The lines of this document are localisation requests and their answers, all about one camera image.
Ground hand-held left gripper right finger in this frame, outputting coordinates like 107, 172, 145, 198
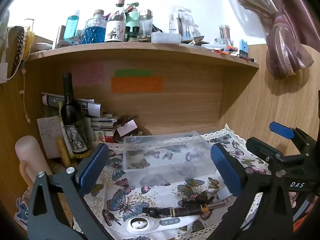
207, 143, 296, 240

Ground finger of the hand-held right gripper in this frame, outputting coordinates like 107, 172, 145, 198
269, 121, 298, 141
246, 137, 284, 167

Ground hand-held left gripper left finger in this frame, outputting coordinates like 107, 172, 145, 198
26, 142, 112, 240

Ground clear plastic box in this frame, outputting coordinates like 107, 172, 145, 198
122, 131, 217, 188

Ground person's right hand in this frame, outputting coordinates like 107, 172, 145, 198
288, 191, 299, 209

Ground white plug adapter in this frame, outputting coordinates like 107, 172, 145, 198
217, 187, 233, 203

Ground yellow candle stick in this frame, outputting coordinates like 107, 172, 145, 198
56, 138, 72, 168

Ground metal lipstick tube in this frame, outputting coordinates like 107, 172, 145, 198
207, 199, 227, 210

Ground brown hair clip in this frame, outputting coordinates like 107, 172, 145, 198
178, 191, 216, 207

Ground stack of small boxes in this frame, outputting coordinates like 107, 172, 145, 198
89, 114, 119, 143

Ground dark wine bottle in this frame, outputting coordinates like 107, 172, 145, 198
60, 73, 92, 158

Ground dark jar with white tag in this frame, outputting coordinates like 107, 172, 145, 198
113, 115, 143, 143

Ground handwritten note paper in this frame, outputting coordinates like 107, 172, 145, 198
37, 116, 66, 159

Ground butterfly print tablecloth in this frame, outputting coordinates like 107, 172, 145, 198
72, 124, 273, 238

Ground rolled papers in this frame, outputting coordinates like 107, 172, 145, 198
41, 92, 102, 117

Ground wooden shelf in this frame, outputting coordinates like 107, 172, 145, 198
24, 41, 260, 137

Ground white hand-held mirror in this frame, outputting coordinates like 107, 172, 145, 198
126, 214, 198, 234

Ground purple striped curtain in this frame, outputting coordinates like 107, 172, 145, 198
219, 0, 320, 80

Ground pink sticky note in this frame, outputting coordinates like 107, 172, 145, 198
71, 63, 104, 86

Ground orange sticky note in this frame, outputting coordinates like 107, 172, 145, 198
111, 77, 164, 94

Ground bundle of pens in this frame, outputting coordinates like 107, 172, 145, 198
211, 44, 238, 56

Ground green sticky note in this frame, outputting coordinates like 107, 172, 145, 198
115, 69, 153, 78

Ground small glass jar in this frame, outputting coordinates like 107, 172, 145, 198
215, 25, 234, 46

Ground brown cardboard tube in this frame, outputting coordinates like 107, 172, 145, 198
56, 26, 66, 48

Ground blue diamond-cut glass bottle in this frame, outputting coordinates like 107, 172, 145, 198
84, 9, 107, 45

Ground black lace band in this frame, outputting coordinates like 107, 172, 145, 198
9, 26, 26, 76

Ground tall blue liquid bottle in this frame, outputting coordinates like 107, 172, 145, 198
63, 10, 81, 42

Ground clear bottle with picture label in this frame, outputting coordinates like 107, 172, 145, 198
104, 0, 127, 43

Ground green binoculars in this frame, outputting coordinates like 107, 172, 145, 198
125, 3, 142, 41

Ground white translucent plastic case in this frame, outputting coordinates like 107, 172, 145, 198
151, 31, 181, 44

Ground clear packaged tool set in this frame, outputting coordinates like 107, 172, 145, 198
168, 5, 195, 38

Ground clear glass bottle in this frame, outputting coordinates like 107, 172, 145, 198
139, 9, 153, 37

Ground pink cup with handle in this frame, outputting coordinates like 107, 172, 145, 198
14, 135, 53, 189

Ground white hanging cable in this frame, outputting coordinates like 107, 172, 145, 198
20, 66, 32, 124

